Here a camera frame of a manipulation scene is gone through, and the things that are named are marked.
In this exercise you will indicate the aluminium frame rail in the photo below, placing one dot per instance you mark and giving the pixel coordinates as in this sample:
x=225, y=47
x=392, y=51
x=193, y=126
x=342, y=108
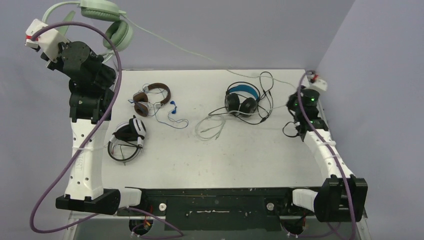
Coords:
x=342, y=195

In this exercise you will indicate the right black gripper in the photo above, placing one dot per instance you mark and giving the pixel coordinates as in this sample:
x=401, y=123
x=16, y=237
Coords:
x=305, y=89

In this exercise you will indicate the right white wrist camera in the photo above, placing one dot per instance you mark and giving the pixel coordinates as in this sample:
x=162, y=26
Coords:
x=318, y=84

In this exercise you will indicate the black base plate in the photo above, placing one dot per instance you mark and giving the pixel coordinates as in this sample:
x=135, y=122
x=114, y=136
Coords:
x=222, y=209

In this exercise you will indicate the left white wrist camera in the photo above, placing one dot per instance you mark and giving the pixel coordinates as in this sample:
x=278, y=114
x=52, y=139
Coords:
x=48, y=41

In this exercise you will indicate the brown headphones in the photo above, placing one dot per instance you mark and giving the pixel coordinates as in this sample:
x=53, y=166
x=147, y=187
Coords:
x=141, y=102

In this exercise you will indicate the white black headphones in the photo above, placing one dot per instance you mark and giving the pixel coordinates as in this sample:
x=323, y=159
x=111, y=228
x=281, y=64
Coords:
x=133, y=132

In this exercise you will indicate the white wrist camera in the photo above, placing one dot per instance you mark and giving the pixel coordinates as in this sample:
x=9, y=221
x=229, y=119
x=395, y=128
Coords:
x=318, y=84
x=48, y=41

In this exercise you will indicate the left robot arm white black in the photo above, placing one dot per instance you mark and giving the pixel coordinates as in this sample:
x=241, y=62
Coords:
x=90, y=82

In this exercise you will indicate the black blue headphones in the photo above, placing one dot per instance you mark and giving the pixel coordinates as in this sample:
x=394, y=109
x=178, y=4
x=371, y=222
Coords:
x=242, y=99

